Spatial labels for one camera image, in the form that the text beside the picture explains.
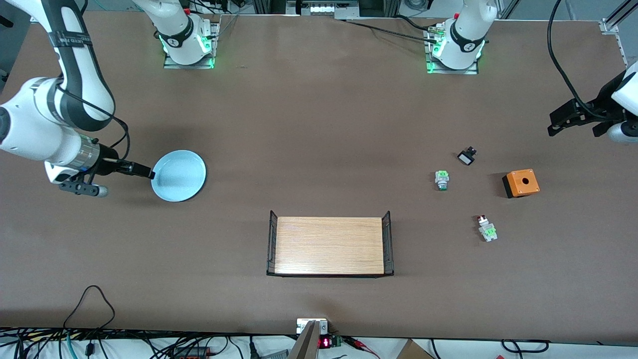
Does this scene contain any wooden shelf with wire sides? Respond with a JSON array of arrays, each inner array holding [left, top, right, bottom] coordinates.
[[266, 210, 395, 278]]

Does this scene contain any red push button switch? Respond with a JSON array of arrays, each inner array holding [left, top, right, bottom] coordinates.
[[477, 215, 498, 243]]

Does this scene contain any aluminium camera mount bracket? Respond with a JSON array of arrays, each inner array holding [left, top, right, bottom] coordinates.
[[297, 318, 328, 359]]

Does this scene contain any aluminium corner profile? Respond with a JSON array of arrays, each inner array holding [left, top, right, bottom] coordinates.
[[601, 0, 638, 34]]

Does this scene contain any light blue plate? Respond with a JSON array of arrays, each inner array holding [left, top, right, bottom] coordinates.
[[151, 150, 207, 202]]

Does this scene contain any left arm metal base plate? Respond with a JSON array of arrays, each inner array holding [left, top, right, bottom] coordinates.
[[426, 25, 480, 75]]

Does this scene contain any black cable to base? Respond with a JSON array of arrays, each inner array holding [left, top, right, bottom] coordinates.
[[344, 15, 439, 43]]

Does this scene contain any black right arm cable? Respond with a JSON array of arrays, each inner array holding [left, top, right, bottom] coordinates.
[[55, 82, 131, 163]]

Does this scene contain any brown cardboard piece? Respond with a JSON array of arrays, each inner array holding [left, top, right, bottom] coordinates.
[[396, 339, 434, 359]]

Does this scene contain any aluminium frame with light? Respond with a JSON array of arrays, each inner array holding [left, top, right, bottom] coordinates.
[[252, 0, 402, 20]]

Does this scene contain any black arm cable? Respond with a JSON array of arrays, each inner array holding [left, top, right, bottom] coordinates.
[[55, 82, 131, 163], [547, 0, 606, 119]]

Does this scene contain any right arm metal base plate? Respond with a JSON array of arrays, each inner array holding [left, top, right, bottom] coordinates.
[[163, 20, 220, 69]]

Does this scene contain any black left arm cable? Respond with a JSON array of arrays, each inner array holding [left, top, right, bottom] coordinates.
[[547, 0, 606, 119]]

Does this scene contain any orange button enclosure box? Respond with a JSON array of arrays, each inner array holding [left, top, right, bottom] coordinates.
[[502, 169, 540, 199]]

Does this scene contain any perforated metal edge strip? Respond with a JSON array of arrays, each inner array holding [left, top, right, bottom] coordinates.
[[616, 32, 630, 68]]

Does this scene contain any thin black looped cable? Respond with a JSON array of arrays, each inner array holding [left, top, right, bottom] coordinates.
[[62, 285, 116, 332]]

